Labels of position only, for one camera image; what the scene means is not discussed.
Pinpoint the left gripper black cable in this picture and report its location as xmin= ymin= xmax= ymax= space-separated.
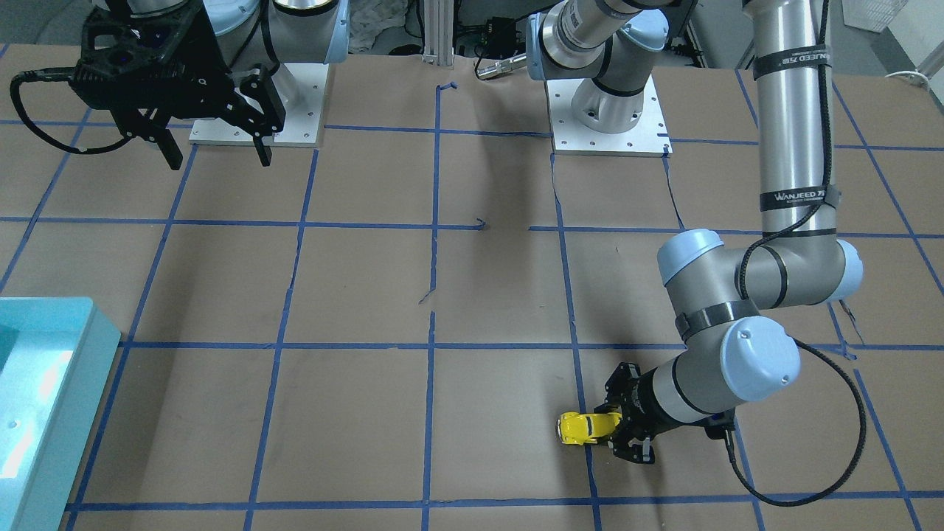
xmin=708 ymin=0 xmax=867 ymax=507

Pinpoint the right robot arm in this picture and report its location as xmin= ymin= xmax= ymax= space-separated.
xmin=68 ymin=1 xmax=350 ymax=170

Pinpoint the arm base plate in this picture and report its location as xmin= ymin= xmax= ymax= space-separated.
xmin=545 ymin=77 xmax=673 ymax=157
xmin=189 ymin=63 xmax=328 ymax=148

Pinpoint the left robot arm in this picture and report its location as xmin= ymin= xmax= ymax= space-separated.
xmin=526 ymin=1 xmax=863 ymax=465

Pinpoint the turquoise plastic bin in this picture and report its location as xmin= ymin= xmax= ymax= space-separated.
xmin=1 ymin=298 xmax=121 ymax=530

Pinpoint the aluminium frame post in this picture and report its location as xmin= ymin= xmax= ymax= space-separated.
xmin=419 ymin=0 xmax=455 ymax=69

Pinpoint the yellow toy beetle car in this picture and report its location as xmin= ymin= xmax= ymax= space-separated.
xmin=556 ymin=412 xmax=622 ymax=445

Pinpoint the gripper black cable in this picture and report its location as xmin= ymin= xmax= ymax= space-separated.
xmin=708 ymin=0 xmax=867 ymax=507
xmin=10 ymin=68 xmax=148 ymax=155

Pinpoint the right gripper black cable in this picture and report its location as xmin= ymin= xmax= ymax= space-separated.
xmin=10 ymin=68 xmax=148 ymax=155

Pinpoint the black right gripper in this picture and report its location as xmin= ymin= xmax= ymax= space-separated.
xmin=70 ymin=9 xmax=286 ymax=170

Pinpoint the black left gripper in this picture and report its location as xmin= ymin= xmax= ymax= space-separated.
xmin=594 ymin=362 xmax=735 ymax=464

